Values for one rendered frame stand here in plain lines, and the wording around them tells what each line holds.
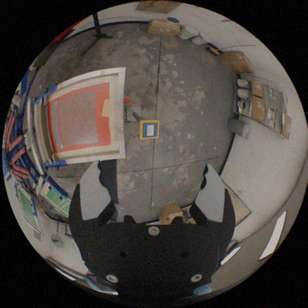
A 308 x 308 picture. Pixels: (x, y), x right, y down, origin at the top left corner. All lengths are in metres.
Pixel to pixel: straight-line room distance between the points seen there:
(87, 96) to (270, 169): 3.48
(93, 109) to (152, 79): 1.22
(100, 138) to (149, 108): 1.12
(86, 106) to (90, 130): 0.16
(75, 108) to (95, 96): 0.15
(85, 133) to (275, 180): 3.58
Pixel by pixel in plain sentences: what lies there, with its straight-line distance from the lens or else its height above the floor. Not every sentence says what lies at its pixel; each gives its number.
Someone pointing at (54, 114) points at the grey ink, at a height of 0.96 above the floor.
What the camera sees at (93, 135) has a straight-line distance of 0.69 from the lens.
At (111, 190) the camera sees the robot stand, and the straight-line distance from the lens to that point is 0.79.
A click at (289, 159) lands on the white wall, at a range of 3.15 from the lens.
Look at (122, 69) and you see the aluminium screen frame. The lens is 0.64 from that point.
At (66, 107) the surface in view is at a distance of 0.75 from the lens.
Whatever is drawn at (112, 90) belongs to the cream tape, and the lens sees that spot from 0.65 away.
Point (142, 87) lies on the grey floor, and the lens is 1.64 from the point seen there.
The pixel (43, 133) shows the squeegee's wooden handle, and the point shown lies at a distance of 0.81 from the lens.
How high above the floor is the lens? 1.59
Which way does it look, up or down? 55 degrees down
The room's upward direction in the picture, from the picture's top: 147 degrees clockwise
